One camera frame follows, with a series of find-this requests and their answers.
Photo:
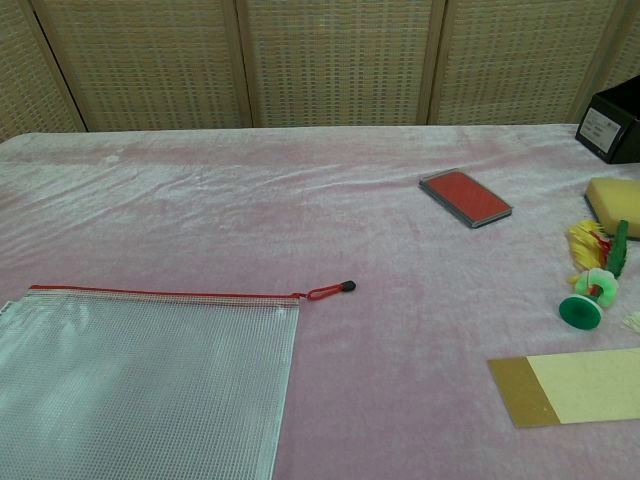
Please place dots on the mesh zipper pouch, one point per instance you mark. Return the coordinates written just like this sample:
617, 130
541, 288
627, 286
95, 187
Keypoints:
150, 380

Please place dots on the feather shuttlecock green base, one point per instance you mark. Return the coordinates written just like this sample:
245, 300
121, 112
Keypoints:
580, 311

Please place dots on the pink tablecloth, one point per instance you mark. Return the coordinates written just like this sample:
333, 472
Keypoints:
250, 210

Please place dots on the red ink pad case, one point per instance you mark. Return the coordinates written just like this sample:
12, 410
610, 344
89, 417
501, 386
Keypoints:
465, 196

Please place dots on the woven folding screen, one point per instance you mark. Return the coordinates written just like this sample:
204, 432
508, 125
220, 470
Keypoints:
330, 60

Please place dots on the yellow sponge block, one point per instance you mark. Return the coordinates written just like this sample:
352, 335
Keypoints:
617, 197

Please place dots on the gold and cream bookmark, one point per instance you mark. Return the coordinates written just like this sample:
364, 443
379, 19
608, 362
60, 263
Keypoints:
590, 385

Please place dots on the black box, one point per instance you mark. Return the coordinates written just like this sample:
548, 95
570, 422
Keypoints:
612, 127

